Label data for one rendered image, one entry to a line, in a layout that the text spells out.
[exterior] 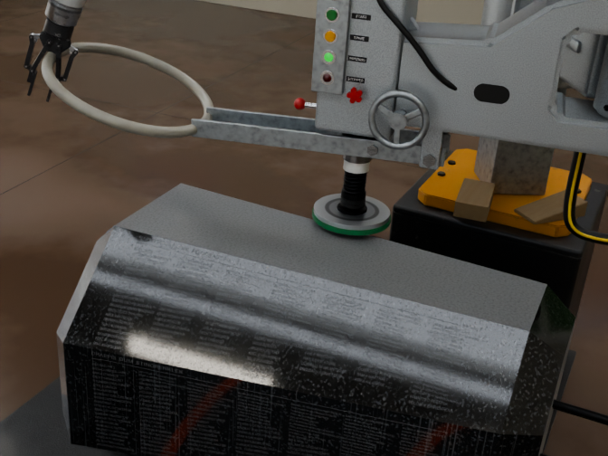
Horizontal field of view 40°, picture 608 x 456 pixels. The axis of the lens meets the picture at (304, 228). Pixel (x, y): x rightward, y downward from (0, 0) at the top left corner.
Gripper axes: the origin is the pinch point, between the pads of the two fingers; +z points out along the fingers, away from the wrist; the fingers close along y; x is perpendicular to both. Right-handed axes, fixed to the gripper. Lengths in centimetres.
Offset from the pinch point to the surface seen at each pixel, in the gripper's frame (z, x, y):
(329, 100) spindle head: -37, -35, 67
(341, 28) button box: -55, -36, 62
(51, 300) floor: 114, 56, 25
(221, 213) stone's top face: 9, -24, 56
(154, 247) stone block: 16, -40, 39
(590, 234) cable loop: -34, -56, 140
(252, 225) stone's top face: 5, -32, 64
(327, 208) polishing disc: -6, -30, 81
